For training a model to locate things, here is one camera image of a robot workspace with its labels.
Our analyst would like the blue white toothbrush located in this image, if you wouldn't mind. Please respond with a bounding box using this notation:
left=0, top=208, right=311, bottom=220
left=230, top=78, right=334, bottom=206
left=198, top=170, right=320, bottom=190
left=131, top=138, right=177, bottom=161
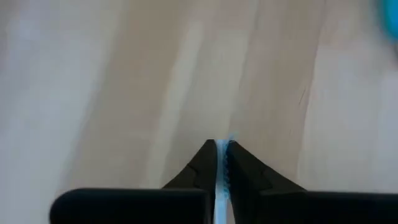
left=214, top=132, right=240, bottom=224

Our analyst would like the teal mouthwash bottle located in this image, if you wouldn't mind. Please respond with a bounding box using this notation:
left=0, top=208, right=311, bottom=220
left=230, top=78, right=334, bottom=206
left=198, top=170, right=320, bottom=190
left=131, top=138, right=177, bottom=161
left=377, top=0, right=398, bottom=41

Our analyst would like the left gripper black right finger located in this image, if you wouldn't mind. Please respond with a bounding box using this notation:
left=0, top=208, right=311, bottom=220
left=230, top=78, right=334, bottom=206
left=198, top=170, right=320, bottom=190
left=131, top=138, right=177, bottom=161
left=228, top=141, right=398, bottom=224

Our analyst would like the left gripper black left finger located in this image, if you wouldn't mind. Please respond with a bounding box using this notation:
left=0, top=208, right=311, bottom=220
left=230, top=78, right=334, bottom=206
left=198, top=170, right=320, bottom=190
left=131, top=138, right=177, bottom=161
left=49, top=139, right=218, bottom=224

